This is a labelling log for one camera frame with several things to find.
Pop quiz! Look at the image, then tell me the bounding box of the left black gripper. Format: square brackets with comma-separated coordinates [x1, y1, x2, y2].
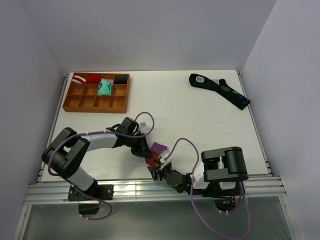
[124, 132, 153, 159]

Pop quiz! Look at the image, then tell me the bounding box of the maroon purple striped sock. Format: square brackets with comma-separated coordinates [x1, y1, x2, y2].
[145, 142, 168, 167]

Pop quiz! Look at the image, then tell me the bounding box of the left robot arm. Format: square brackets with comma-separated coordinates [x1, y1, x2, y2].
[41, 117, 152, 200]

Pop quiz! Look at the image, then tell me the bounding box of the mint green rolled sock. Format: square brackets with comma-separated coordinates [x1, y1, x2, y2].
[97, 78, 113, 96]

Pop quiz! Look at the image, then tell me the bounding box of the dark teal rolled sock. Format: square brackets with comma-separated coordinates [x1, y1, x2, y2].
[113, 75, 128, 85]

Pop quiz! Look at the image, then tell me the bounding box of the brown wooden divider tray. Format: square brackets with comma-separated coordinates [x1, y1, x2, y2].
[62, 72, 131, 114]

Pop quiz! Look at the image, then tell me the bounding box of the red white striped rolled sock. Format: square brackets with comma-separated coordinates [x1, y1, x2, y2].
[71, 75, 86, 84]

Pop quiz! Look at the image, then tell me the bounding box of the black blue sock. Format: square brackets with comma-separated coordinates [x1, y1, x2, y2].
[188, 73, 251, 110]

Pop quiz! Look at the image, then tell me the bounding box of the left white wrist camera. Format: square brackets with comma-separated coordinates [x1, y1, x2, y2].
[138, 122, 147, 133]

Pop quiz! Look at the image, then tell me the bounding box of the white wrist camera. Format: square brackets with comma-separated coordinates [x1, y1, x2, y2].
[138, 122, 147, 133]
[159, 150, 173, 170]

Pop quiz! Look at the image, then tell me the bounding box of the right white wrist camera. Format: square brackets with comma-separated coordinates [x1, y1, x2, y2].
[159, 150, 173, 170]

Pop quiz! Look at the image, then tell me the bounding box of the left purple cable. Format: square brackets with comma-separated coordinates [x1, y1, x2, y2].
[47, 111, 155, 221]

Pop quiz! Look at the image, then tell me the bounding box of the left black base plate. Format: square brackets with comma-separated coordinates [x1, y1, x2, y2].
[67, 184, 114, 202]

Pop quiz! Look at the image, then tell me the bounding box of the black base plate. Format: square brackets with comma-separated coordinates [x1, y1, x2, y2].
[67, 184, 114, 202]
[202, 182, 241, 198]

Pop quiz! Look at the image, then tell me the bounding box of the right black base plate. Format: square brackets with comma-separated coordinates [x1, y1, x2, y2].
[202, 182, 241, 198]

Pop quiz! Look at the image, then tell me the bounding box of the aluminium frame rail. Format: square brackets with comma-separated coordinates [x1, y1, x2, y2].
[23, 176, 287, 205]

